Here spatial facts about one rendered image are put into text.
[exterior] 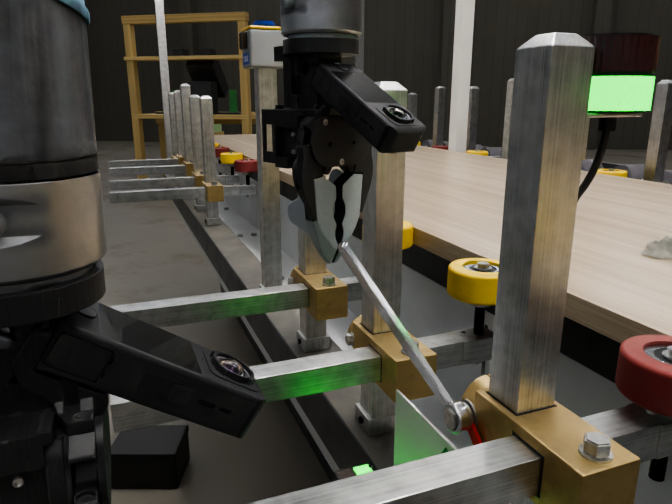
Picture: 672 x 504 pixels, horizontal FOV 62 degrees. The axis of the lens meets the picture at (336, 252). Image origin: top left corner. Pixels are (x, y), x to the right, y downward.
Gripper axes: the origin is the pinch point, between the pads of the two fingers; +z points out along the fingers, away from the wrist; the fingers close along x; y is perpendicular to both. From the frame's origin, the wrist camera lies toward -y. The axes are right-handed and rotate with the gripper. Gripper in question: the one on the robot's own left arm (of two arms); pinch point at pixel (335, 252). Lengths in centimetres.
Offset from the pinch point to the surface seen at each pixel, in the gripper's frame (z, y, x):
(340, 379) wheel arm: 14.4, 0.1, -0.8
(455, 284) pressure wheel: 5.7, -3.9, -14.8
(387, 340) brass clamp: 11.6, -0.6, -7.3
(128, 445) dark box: 83, 106, -13
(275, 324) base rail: 24.8, 37.7, -18.6
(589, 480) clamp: 8.3, -28.5, 3.9
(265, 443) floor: 95, 96, -53
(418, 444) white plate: 18.2, -9.6, -2.4
